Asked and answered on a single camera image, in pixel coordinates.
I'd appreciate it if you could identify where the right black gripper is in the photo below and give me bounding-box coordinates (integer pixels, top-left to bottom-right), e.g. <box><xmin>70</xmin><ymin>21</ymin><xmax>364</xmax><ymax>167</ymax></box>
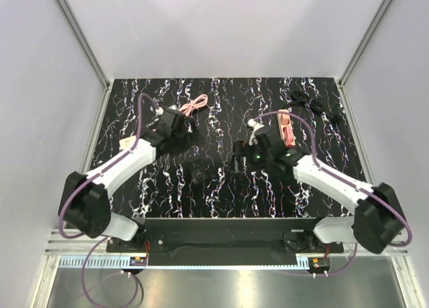
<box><xmin>227</xmin><ymin>141</ymin><xmax>273</xmax><ymax>173</ymax></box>

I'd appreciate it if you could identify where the wooden red socket power strip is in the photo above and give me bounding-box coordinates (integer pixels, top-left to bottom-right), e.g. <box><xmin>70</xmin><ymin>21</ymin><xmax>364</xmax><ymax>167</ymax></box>
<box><xmin>277</xmin><ymin>109</ymin><xmax>296</xmax><ymax>147</ymax></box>

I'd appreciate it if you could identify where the pink plug adapter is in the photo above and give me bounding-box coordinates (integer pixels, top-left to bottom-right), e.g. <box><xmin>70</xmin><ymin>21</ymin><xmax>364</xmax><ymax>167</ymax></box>
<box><xmin>278</xmin><ymin>113</ymin><xmax>290</xmax><ymax>127</ymax></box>

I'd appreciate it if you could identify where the pink square charger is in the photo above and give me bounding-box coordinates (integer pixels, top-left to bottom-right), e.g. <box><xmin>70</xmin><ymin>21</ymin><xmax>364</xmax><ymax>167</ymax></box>
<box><xmin>282</xmin><ymin>127</ymin><xmax>295</xmax><ymax>145</ymax></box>

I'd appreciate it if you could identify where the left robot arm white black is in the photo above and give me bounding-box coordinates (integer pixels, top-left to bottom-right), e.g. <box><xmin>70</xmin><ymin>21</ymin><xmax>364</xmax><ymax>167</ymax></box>
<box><xmin>58</xmin><ymin>108</ymin><xmax>203</xmax><ymax>252</ymax></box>

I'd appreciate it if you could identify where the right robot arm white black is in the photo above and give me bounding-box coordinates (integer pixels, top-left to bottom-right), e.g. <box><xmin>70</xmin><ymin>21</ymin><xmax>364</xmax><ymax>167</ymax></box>
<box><xmin>233</xmin><ymin>124</ymin><xmax>406</xmax><ymax>254</ymax></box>

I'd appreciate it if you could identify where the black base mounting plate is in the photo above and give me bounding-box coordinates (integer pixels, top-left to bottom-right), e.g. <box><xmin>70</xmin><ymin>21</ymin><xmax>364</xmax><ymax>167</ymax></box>
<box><xmin>107</xmin><ymin>218</ymin><xmax>343</xmax><ymax>254</ymax></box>

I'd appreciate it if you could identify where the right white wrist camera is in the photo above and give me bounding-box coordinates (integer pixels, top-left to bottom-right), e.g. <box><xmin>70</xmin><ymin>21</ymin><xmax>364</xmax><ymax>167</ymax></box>
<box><xmin>247</xmin><ymin>119</ymin><xmax>265</xmax><ymax>145</ymax></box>

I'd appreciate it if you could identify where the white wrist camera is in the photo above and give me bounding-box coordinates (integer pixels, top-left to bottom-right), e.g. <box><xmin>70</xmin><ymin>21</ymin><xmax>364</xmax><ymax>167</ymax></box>
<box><xmin>154</xmin><ymin>105</ymin><xmax>178</xmax><ymax>117</ymax></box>
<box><xmin>247</xmin><ymin>119</ymin><xmax>265</xmax><ymax>145</ymax></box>

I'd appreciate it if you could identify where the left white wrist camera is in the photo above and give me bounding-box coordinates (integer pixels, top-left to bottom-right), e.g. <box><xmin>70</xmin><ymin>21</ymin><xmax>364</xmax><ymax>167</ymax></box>
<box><xmin>154</xmin><ymin>105</ymin><xmax>178</xmax><ymax>117</ymax></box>

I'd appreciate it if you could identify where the black coiled cable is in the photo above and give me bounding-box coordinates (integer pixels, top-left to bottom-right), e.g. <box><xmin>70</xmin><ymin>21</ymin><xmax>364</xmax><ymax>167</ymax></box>
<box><xmin>290</xmin><ymin>89</ymin><xmax>341</xmax><ymax>123</ymax></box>

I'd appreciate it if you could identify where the grey slotted cable duct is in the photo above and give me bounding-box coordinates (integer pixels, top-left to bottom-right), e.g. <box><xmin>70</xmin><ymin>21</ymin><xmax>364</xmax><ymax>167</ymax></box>
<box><xmin>59</xmin><ymin>256</ymin><xmax>147</xmax><ymax>269</ymax></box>

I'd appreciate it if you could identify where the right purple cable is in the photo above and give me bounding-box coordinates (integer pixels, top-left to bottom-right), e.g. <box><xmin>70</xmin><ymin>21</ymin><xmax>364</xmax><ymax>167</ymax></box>
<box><xmin>249</xmin><ymin>111</ymin><xmax>414</xmax><ymax>276</ymax></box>

